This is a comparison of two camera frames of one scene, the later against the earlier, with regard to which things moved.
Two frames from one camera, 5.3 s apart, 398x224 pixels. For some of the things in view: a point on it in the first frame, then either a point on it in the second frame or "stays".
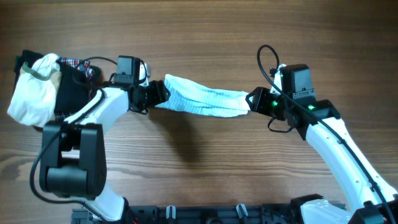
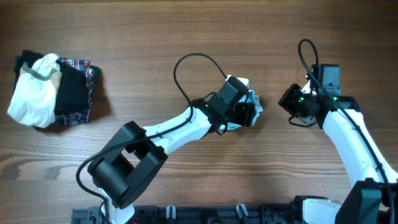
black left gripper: x=157 y=88 to x=246 y=112
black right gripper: x=260 y=95 to x=285 y=101
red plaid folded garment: x=85 y=66 stays
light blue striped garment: x=186 y=95 to x=251 y=97
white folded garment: x=34 y=101 stays
